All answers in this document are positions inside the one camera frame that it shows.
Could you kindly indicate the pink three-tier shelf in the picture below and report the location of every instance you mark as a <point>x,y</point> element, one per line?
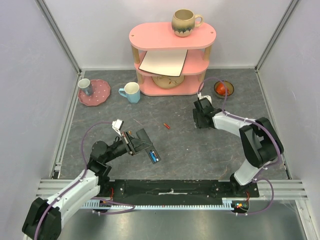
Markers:
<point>160,36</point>

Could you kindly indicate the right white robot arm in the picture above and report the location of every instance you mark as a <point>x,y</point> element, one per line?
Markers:
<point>260,142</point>

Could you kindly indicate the white cable duct strip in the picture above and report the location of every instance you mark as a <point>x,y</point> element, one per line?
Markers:
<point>226,205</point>

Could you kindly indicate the black remote control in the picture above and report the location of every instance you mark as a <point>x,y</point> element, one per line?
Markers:
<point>150,149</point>

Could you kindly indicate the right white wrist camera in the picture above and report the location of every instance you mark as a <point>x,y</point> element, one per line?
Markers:
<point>208,97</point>

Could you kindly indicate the grey dotted mug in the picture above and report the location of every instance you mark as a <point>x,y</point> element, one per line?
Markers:
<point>85,86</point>

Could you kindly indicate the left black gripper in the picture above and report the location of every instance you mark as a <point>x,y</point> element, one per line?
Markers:
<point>133,142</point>

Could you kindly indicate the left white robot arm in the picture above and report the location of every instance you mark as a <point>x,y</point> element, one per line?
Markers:
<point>47,217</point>

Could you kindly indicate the orange cup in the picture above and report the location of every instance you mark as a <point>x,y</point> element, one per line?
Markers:
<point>222,90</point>

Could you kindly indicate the aluminium frame front rail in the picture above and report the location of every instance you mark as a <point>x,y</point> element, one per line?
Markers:
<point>283,189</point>

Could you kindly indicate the patterned small bowl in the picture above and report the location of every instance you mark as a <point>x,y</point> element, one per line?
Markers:
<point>227,85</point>

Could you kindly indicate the white square plate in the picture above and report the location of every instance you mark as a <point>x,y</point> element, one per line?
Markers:
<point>164,62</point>

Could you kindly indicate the beige ceramic mug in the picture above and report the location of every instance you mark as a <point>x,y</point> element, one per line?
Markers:
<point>184,21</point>

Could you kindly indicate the beige painted bowl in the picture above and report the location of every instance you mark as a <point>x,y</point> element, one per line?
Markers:
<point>167,82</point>

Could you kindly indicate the pink dotted plate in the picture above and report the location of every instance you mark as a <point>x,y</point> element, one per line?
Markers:
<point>101,91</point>

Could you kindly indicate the blue AAA battery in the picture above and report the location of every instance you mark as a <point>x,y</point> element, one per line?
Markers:
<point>152,156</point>

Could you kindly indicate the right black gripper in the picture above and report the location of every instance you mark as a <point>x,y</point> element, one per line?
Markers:
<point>200,119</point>

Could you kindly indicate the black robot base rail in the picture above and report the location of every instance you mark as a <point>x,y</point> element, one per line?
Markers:
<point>175,192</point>

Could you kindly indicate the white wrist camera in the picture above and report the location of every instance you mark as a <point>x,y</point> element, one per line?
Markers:
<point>208,97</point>
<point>117,126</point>

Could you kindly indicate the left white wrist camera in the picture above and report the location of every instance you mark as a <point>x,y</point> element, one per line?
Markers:
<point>117,126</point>

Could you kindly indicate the light blue mug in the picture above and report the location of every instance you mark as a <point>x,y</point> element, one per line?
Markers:
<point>131,91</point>

